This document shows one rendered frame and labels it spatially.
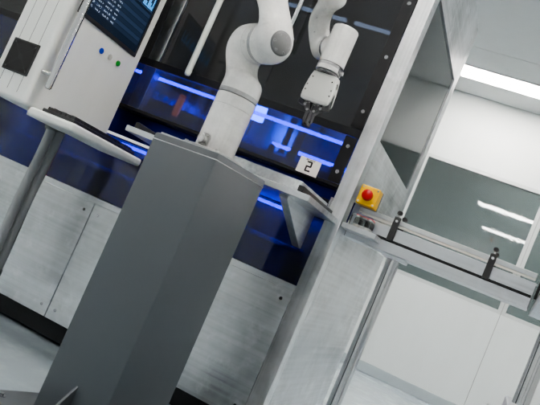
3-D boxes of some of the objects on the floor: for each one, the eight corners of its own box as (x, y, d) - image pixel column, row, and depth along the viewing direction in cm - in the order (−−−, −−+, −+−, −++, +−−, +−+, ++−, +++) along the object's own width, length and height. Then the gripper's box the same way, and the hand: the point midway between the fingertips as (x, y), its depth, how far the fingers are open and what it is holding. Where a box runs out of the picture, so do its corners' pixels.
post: (235, 442, 258) (456, -77, 273) (249, 450, 256) (471, -74, 271) (228, 444, 252) (455, -87, 267) (243, 452, 250) (470, -84, 265)
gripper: (304, 60, 226) (281, 113, 224) (347, 74, 220) (324, 128, 219) (310, 69, 233) (288, 120, 231) (352, 83, 227) (329, 135, 226)
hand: (308, 119), depth 225 cm, fingers closed
